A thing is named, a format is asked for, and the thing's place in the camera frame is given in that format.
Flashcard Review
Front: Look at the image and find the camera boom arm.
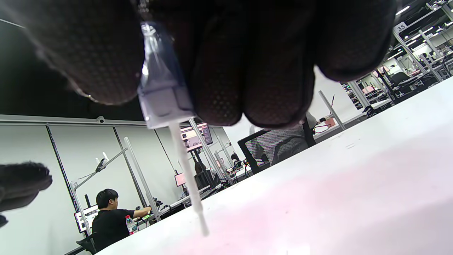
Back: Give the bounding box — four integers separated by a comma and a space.
70, 147, 128, 192

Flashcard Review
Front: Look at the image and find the person's right hand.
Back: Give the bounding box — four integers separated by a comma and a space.
21, 0, 398, 129

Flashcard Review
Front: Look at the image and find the thin grey metal post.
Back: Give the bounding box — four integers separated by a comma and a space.
317, 90, 346, 131

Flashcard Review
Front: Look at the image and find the clear water bottle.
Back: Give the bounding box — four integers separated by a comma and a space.
125, 215, 139, 235

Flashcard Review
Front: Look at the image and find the person's left hand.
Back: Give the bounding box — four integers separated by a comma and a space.
0, 162, 53, 228

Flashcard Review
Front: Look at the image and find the desk monitor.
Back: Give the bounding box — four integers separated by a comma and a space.
73, 204, 100, 234

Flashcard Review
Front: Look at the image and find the large raised monitor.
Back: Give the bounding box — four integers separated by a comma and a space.
179, 122, 214, 152

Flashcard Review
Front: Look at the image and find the black mesh office chair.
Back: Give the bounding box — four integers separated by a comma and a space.
237, 122, 317, 175

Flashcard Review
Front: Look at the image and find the clear correction fluid brush cap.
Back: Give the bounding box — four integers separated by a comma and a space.
137, 21, 210, 237

